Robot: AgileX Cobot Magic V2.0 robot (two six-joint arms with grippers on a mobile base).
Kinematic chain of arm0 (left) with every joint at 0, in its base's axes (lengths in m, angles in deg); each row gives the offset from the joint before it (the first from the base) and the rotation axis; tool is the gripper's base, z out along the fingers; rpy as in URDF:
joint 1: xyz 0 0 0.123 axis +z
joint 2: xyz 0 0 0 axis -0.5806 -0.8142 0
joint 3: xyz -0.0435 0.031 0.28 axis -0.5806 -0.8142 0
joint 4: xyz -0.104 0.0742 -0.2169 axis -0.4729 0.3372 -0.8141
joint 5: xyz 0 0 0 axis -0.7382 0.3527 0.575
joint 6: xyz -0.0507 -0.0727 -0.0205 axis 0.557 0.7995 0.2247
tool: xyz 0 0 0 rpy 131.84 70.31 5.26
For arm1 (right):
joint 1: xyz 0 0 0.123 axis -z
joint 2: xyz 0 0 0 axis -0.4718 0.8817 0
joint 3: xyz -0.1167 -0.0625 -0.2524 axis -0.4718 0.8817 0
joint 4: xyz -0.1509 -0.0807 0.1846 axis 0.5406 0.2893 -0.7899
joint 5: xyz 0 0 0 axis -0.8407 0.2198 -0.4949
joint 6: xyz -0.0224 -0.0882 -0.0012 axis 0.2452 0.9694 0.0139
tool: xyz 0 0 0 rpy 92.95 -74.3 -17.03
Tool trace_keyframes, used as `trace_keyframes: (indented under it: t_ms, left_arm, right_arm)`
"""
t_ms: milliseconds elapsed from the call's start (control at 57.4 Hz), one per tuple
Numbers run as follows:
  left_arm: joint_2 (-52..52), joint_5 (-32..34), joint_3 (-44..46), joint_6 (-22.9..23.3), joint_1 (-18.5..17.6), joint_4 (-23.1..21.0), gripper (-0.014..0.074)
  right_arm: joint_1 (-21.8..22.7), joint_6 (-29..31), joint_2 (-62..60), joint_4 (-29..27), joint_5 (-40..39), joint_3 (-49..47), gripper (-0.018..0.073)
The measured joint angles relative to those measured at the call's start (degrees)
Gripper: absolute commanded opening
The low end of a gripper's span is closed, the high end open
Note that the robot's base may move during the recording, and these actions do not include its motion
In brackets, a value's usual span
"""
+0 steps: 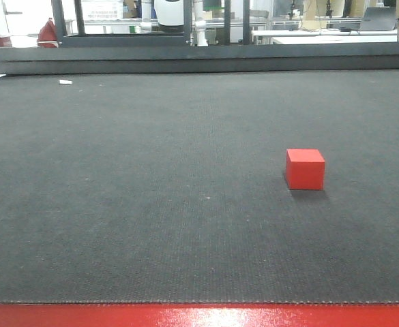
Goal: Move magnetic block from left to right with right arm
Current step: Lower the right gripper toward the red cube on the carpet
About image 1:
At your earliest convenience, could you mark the dark grey carpet mat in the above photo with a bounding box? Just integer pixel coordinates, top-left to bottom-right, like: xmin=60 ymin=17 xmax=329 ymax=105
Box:
xmin=0 ymin=70 xmax=399 ymax=303

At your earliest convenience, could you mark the red cube block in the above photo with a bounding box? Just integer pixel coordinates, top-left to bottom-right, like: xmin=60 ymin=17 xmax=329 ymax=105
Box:
xmin=285 ymin=149 xmax=325 ymax=191

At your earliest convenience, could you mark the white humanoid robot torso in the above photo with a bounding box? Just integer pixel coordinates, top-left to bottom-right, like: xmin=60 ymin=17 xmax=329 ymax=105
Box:
xmin=154 ymin=0 xmax=184 ymax=33

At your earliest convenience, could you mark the white lab table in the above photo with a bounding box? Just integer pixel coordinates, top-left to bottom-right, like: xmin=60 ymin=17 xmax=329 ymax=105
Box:
xmin=252 ymin=29 xmax=398 ymax=45

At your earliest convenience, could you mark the red bag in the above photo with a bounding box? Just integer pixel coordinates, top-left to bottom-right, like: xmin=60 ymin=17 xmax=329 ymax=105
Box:
xmin=37 ymin=18 xmax=58 ymax=48

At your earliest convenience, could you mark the black board stack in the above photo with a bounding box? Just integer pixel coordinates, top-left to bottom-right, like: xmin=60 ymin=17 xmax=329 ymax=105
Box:
xmin=0 ymin=42 xmax=399 ymax=75

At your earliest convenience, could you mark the black metal frame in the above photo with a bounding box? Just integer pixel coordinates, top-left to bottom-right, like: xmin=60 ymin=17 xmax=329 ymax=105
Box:
xmin=51 ymin=0 xmax=252 ymax=48

